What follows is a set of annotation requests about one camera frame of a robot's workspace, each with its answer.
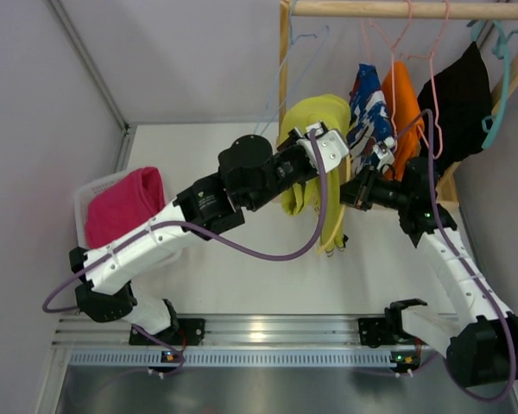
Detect yellow-green trousers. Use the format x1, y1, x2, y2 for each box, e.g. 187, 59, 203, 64
277, 93, 353, 257

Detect light blue wire hanger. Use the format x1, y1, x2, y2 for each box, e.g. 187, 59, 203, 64
254, 1, 330, 135

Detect pink trousers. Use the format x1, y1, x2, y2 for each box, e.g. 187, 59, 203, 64
84, 166, 167, 249

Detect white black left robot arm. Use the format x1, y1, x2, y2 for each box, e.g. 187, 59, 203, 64
75, 128, 328, 336

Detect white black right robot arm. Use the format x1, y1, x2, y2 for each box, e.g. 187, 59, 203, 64
340, 157, 518, 388

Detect blue patterned trousers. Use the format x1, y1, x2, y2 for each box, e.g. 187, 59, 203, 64
346, 63, 394, 176

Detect orange trousers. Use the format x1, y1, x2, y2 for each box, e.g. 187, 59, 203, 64
381, 61, 425, 181

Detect black trousers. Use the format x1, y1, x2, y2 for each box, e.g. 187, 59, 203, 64
417, 42, 492, 176

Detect wooden clothes rack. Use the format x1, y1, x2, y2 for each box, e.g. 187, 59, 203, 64
275, 0, 518, 208

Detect white plastic laundry basket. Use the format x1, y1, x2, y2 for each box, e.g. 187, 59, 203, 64
73, 168, 182, 268

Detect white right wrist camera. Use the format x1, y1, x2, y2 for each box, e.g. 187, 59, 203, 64
372, 136, 397, 170

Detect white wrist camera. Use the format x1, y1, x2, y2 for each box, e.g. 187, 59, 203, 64
294, 122, 349, 173
372, 136, 397, 170

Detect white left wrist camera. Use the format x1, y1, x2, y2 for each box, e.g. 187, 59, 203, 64
294, 122, 349, 173

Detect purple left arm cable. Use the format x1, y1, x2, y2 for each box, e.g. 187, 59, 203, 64
41, 127, 331, 313

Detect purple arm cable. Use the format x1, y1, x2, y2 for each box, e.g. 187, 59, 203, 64
41, 127, 331, 313
392, 108, 518, 404

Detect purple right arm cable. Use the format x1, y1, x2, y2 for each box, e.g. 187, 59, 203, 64
392, 108, 518, 404

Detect pink wire hanger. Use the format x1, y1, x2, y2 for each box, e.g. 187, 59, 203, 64
407, 0, 452, 160
359, 0, 415, 135

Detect aluminium mounting rail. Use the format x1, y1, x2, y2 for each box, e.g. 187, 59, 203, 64
52, 315, 396, 348

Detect grey slotted cable duct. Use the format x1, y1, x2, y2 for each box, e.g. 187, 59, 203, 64
69, 349, 418, 368

